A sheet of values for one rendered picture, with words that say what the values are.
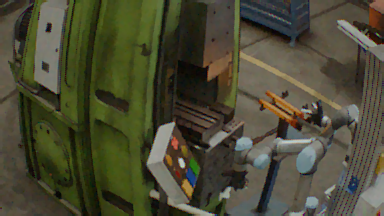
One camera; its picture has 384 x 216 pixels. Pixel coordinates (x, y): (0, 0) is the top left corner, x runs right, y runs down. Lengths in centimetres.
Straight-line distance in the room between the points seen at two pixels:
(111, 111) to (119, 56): 30
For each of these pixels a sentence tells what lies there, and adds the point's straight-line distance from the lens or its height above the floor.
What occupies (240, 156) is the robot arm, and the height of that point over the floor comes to 123.
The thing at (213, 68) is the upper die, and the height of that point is 133.
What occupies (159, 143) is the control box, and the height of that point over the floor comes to 118.
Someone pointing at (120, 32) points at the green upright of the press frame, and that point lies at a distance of 356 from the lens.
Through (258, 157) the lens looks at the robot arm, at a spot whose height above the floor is 126.
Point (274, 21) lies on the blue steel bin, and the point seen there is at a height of 22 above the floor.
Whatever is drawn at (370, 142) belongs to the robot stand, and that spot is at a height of 154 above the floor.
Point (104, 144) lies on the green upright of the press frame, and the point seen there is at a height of 81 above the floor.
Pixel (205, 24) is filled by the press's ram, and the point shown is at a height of 162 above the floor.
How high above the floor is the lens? 301
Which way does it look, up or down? 30 degrees down
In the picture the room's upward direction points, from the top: 5 degrees clockwise
